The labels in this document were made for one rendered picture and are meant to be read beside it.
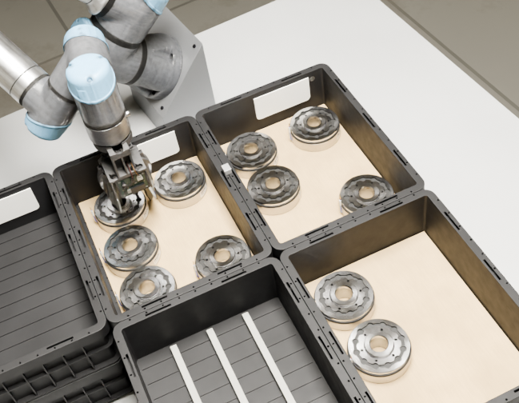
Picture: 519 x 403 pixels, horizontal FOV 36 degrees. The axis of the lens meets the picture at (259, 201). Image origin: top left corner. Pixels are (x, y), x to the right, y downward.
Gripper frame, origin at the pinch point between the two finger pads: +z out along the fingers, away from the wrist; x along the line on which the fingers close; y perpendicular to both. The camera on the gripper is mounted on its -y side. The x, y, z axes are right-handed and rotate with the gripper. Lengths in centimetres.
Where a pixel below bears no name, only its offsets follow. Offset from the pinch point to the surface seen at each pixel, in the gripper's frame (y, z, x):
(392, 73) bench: -21, 16, 70
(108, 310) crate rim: 28.3, -7.5, -11.9
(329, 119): 0.7, -0.6, 42.9
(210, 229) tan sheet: 12.6, 2.6, 10.9
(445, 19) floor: -107, 86, 145
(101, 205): -1.0, -0.4, -6.4
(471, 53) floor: -85, 86, 142
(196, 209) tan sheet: 6.5, 2.6, 10.3
